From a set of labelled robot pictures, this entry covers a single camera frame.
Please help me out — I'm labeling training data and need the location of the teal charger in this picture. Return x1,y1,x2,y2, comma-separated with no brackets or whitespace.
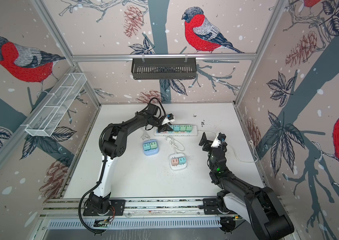
143,143,151,151
173,125,180,132

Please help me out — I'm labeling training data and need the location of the white long power strip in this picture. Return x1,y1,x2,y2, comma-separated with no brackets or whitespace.
153,124,198,137

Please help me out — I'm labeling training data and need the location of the light green charger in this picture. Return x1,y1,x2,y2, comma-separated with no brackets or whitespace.
186,125,193,132

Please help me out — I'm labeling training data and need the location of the blue square power strip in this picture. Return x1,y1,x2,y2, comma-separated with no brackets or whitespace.
142,140,159,156

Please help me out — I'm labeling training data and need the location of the white square power strip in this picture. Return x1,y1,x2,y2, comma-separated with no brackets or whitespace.
169,153,187,171

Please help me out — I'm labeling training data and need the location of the pink charger plug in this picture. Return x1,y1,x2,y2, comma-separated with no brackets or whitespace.
171,158,179,167

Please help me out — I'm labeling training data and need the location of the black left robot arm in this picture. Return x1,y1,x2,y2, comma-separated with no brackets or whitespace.
78,97,175,216

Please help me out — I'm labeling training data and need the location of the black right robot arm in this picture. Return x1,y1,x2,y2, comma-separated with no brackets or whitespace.
199,133,294,240

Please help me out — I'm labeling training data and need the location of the black hanging basket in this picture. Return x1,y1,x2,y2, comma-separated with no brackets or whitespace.
131,58,197,80

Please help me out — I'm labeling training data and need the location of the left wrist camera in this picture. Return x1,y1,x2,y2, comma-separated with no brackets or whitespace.
161,114,175,125

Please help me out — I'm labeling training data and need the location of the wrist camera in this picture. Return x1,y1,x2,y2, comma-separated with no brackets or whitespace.
211,133,226,148
161,114,175,125

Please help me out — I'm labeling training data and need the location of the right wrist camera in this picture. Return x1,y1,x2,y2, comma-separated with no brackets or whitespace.
211,133,226,148

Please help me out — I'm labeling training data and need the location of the white square strip cable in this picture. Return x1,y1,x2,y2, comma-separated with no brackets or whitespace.
166,136,186,154

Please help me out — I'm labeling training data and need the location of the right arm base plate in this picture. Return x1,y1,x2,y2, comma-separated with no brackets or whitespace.
198,198,237,215

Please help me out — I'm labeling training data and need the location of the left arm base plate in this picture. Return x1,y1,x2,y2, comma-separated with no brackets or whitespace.
83,199,126,217

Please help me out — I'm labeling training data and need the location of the white wire mesh shelf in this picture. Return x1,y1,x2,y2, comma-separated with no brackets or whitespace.
25,73,87,137

